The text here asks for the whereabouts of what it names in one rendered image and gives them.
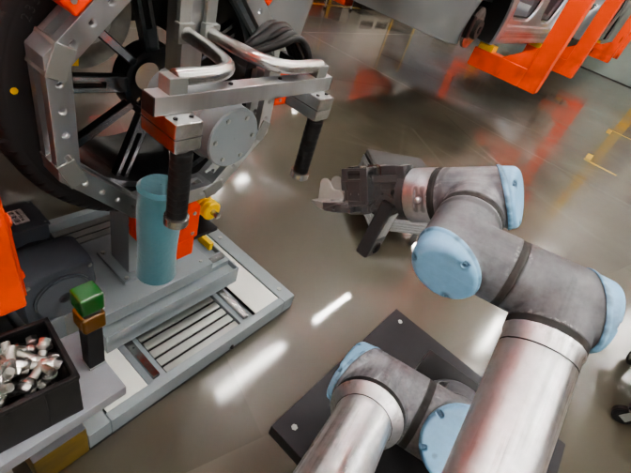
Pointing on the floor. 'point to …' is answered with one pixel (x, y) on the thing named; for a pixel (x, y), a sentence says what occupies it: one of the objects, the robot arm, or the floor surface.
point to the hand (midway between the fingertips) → (318, 204)
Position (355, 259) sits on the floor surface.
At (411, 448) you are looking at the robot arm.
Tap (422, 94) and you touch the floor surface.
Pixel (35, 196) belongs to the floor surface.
